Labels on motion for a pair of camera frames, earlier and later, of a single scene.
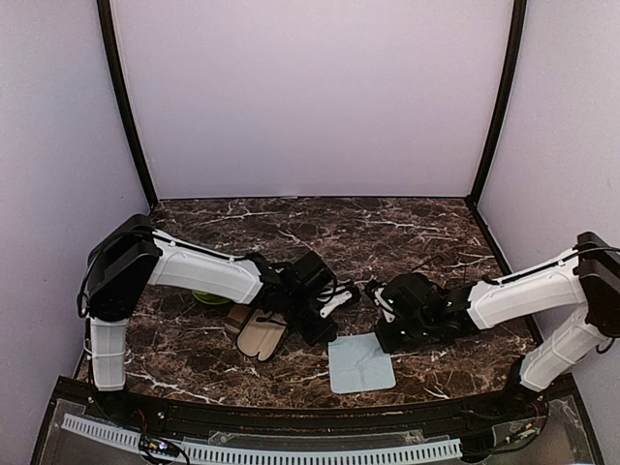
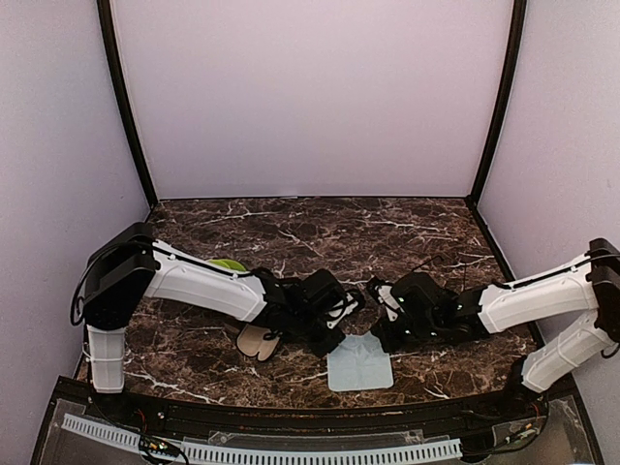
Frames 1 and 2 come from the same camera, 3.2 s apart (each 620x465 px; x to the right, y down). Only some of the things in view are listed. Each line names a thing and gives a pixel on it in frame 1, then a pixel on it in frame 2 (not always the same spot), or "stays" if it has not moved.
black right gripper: [389, 342] stays
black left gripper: [325, 333] to [324, 348]
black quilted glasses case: [262, 334] stays
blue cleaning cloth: [359, 363] stays
